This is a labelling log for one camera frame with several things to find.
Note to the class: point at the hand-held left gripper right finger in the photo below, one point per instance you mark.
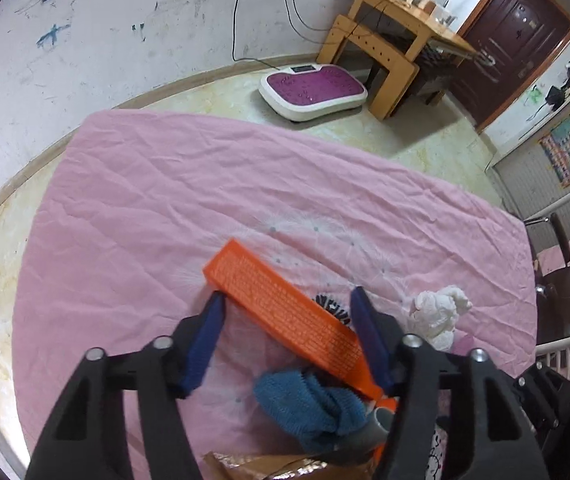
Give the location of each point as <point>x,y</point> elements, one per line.
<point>367,330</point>

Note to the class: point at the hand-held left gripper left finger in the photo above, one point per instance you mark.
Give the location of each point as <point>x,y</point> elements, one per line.
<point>205,340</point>

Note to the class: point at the orange cardboard box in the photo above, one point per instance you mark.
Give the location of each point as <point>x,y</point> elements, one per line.
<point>285,300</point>

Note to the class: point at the grey plastic funnel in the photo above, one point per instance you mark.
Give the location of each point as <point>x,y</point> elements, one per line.
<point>380,425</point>

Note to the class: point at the black white patterned wrapper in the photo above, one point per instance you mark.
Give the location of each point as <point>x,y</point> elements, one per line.
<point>332,310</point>

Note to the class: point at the white metal rack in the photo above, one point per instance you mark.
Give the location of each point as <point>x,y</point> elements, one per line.
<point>565,345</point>

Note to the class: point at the blue knitted cloth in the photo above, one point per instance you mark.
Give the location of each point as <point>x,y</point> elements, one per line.
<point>305,405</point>

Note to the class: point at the brown paper bag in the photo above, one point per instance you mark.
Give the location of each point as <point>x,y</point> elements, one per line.
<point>265,467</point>

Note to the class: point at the pink bed sheet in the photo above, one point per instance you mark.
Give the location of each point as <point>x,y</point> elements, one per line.
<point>215,185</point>

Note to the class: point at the grey radiator cover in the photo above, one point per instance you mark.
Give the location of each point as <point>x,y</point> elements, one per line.
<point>525,180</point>

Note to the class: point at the purple white vibration plate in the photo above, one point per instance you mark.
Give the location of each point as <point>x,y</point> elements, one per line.
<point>310,87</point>

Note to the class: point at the wooden bench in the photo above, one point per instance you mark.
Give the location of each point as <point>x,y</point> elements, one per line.
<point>395,67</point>

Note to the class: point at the dark stool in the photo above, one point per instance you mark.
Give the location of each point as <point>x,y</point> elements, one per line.
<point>435,67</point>

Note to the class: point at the wooden desk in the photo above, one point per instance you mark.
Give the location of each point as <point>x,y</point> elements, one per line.
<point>415,17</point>

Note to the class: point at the dark brown door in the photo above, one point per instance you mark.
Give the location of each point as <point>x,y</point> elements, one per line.
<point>515,35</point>

